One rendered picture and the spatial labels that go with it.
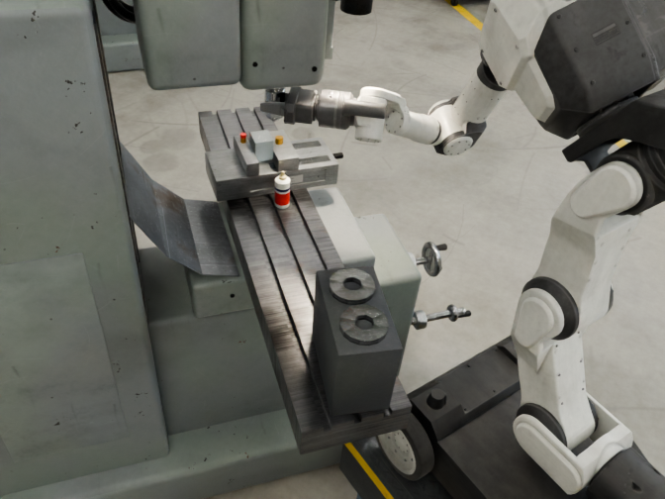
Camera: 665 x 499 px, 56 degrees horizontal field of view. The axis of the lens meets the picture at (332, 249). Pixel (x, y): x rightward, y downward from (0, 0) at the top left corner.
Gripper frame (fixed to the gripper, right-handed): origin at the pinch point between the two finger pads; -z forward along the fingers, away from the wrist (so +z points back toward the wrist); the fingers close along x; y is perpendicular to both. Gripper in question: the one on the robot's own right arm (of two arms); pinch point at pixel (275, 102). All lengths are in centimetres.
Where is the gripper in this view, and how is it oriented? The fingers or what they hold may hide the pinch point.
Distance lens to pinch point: 152.8
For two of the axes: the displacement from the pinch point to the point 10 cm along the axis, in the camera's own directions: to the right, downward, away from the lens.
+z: 9.9, 1.3, -0.5
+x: -1.2, 6.5, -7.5
